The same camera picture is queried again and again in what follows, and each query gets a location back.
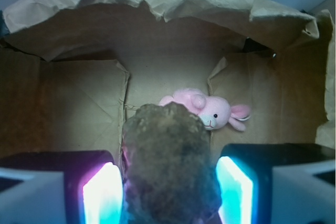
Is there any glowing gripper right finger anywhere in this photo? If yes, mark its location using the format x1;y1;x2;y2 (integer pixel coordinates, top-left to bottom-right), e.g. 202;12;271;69
216;143;335;223

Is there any brown paper-lined cardboard box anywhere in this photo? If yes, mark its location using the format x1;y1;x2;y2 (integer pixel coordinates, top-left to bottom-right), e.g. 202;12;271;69
1;0;335;157

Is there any brown rock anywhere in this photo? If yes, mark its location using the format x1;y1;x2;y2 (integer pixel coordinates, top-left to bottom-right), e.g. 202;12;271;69
123;103;222;223

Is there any pink plush bunny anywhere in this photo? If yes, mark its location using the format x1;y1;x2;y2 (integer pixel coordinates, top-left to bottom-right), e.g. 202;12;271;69
159;88;251;132

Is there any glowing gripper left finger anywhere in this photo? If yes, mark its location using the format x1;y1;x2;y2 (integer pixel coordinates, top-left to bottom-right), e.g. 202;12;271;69
1;150;123;223

